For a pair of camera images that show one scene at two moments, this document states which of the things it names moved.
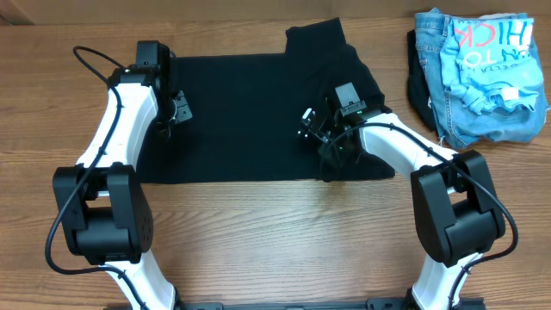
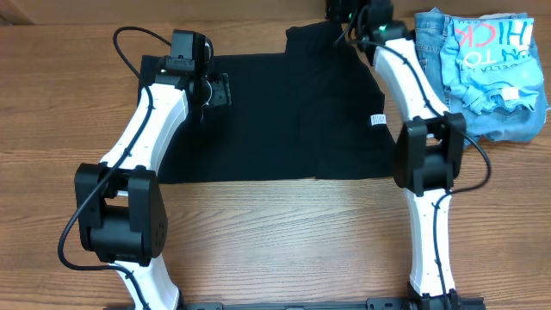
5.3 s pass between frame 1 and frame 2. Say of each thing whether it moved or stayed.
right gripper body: moved
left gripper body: moved
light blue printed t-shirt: stayed
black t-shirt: stayed
